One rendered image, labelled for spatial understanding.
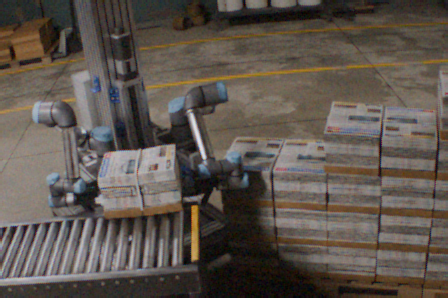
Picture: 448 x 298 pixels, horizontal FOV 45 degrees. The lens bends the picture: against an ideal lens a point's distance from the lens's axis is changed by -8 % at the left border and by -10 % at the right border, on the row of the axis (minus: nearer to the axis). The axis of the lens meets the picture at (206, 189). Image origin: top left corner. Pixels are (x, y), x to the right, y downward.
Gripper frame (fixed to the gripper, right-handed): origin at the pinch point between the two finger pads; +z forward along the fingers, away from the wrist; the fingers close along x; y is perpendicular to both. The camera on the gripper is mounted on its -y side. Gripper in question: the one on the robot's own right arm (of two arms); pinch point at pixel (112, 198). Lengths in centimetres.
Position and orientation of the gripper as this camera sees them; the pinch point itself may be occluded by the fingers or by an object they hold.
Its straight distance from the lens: 308.8
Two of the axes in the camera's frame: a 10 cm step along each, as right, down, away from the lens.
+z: 9.9, -1.1, -0.6
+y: -1.2, -8.9, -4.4
